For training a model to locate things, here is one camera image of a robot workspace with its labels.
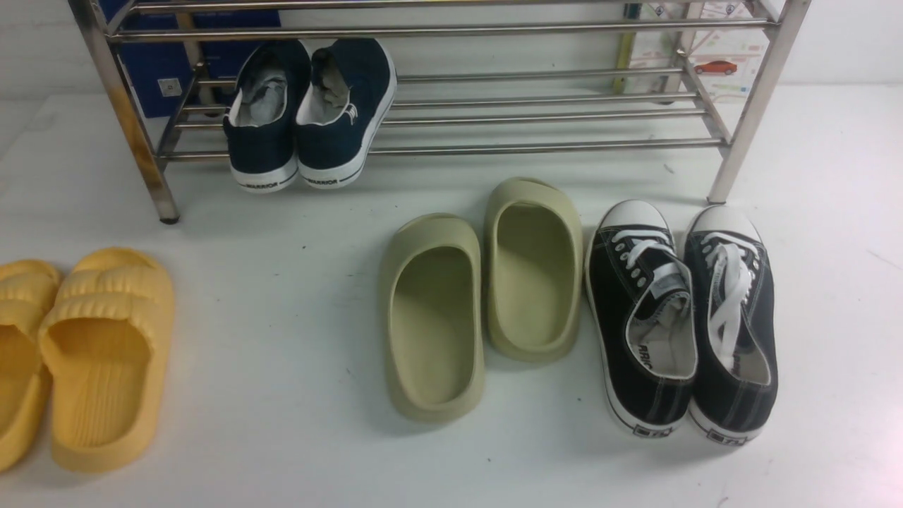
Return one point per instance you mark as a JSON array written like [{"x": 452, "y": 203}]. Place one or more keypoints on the stainless steel shoe rack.
[{"x": 684, "y": 95}]

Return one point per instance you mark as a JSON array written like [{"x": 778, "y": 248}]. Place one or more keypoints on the olive green slipper right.
[{"x": 534, "y": 267}]

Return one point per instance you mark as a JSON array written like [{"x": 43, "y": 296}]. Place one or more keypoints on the black laced sneaker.
[
  {"x": 733, "y": 292},
  {"x": 639, "y": 294}
]

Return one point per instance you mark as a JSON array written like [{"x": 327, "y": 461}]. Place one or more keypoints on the olive green slipper left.
[{"x": 429, "y": 289}]

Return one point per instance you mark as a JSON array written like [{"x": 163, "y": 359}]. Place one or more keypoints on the white box with red car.
[{"x": 727, "y": 62}]

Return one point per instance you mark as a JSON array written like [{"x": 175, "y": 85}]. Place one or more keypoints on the navy canvas sneaker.
[
  {"x": 259, "y": 124},
  {"x": 352, "y": 87}
]

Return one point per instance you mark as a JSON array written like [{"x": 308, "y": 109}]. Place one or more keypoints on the black laced sneaker right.
[{"x": 733, "y": 292}]

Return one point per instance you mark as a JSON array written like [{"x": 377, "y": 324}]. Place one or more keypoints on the olive green slipper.
[
  {"x": 429, "y": 289},
  {"x": 534, "y": 267}
]

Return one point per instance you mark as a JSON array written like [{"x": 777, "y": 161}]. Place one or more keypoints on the black laced sneaker left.
[{"x": 639, "y": 294}]

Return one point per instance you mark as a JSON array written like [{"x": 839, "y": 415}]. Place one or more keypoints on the yellow slide slipper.
[
  {"x": 106, "y": 342},
  {"x": 28, "y": 291}
]

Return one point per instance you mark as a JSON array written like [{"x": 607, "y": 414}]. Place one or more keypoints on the blue cardboard box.
[{"x": 160, "y": 71}]

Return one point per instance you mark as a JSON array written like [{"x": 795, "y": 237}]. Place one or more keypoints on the yellow slide slipper far left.
[{"x": 28, "y": 291}]

